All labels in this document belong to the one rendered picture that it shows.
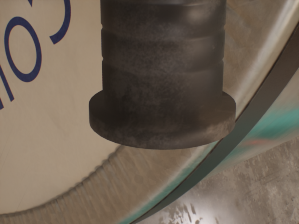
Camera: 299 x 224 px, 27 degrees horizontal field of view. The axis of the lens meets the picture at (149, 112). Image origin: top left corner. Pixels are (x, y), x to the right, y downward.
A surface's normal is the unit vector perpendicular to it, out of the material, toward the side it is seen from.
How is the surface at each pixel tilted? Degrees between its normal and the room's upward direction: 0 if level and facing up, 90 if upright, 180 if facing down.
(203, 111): 25
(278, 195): 0
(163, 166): 86
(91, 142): 90
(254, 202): 0
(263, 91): 56
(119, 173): 88
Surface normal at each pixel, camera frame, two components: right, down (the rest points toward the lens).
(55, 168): -0.72, 0.24
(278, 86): 0.59, 0.70
